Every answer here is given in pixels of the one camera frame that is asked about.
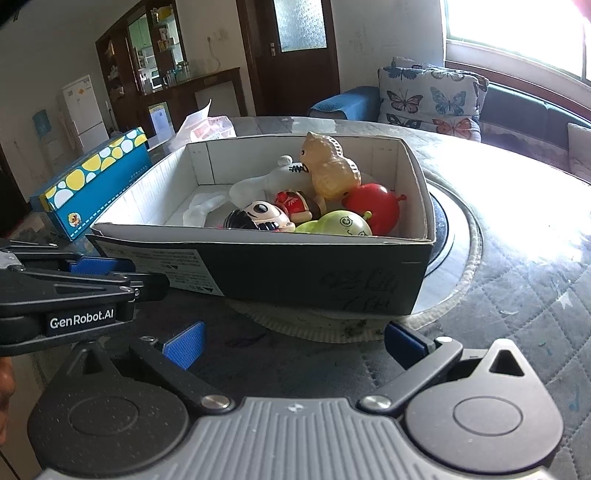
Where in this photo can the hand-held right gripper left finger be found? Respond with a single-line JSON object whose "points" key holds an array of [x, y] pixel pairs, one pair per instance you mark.
{"points": [[187, 344]]}

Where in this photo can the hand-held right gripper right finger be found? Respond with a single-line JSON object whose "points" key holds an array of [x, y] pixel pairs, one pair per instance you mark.
{"points": [[406, 344]]}

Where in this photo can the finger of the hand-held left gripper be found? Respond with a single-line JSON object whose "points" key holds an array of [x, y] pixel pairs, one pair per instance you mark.
{"points": [[101, 265], [147, 286]]}

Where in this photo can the black cardboard shoe box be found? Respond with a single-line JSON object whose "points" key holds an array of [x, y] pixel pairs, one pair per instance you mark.
{"points": [[300, 277]]}

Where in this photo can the black-haired doll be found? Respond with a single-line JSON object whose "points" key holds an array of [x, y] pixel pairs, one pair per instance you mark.
{"points": [[258, 214]]}

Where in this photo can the green alien toy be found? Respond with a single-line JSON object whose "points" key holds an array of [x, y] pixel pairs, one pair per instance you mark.
{"points": [[337, 224]]}

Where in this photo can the red plastic octopus toy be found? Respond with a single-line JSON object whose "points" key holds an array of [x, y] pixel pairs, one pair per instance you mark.
{"points": [[374, 205]]}

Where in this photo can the white plush rabbit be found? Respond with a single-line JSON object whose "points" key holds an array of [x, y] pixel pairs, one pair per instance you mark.
{"points": [[263, 187]]}

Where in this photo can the beige squishy toy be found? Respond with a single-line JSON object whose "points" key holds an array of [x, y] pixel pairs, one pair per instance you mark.
{"points": [[328, 170]]}

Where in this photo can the person's left hand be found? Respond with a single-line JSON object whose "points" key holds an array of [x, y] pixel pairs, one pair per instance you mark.
{"points": [[4, 383]]}

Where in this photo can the blue box with dots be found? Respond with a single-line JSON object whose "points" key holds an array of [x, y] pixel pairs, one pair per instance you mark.
{"points": [[101, 189]]}

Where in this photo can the white refrigerator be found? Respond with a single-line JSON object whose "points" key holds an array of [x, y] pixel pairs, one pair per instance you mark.
{"points": [[83, 115]]}

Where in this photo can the water dispenser with blue bottle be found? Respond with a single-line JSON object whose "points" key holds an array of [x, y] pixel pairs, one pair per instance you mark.
{"points": [[42, 124]]}

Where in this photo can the pink plastic bag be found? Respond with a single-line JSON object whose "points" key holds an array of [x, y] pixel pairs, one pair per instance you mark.
{"points": [[207, 129]]}

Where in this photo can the dark wooden cabinet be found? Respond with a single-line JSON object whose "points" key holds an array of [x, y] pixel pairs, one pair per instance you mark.
{"points": [[221, 87]]}

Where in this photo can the butterfly print pillow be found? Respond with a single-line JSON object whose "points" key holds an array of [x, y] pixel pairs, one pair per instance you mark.
{"points": [[406, 62], [425, 101]]}

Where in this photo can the dark wooden door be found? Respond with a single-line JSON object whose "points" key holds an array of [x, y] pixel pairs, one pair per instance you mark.
{"points": [[300, 78]]}

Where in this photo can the grey cushion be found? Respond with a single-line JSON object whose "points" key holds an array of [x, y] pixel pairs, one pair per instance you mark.
{"points": [[581, 152]]}

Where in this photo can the blue sofa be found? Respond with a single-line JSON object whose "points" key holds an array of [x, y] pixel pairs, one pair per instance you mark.
{"points": [[517, 106]]}

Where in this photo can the window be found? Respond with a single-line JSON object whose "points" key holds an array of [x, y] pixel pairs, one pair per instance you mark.
{"points": [[508, 27]]}

